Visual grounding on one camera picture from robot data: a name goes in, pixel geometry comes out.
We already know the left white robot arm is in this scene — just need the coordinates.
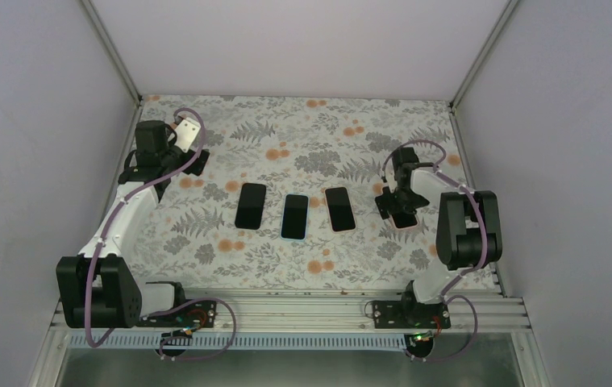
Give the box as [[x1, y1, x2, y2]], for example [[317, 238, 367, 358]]
[[56, 118, 209, 328]]

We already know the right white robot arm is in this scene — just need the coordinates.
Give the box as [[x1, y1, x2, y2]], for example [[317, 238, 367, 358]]
[[375, 144, 502, 328]]

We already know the phone in beige case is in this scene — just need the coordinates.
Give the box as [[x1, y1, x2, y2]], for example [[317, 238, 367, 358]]
[[324, 187, 356, 232]]

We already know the phone in black case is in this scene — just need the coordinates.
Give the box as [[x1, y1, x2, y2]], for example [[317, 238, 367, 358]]
[[235, 183, 267, 231]]

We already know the phone in light-blue case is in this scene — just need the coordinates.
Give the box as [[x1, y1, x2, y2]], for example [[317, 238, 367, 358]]
[[280, 193, 310, 240]]

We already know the floral patterned mat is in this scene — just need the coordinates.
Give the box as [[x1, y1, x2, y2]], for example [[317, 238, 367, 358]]
[[126, 95, 465, 290]]

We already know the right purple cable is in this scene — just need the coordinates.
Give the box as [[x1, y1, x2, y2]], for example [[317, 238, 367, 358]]
[[381, 139, 489, 363]]

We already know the purple cable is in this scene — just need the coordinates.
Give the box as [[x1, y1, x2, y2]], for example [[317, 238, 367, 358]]
[[381, 139, 489, 363], [83, 107, 238, 362]]

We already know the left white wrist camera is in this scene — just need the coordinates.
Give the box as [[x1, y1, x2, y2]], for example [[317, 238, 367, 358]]
[[174, 118, 201, 153]]

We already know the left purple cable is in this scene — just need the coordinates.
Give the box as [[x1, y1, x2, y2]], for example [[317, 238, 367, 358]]
[[83, 107, 238, 362]]

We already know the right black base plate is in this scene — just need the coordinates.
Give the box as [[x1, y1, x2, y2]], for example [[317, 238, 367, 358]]
[[372, 301, 452, 330]]

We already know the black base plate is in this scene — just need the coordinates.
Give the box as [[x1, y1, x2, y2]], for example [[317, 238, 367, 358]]
[[372, 301, 452, 330], [136, 300, 217, 330]]

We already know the aluminium rail frame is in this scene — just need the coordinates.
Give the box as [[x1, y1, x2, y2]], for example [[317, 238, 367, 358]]
[[52, 289, 531, 333]]

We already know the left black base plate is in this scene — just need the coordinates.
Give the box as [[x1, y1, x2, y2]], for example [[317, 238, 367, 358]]
[[136, 300, 217, 330]]

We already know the perforated cable duct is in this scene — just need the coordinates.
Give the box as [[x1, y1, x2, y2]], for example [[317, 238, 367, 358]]
[[68, 334, 414, 352]]

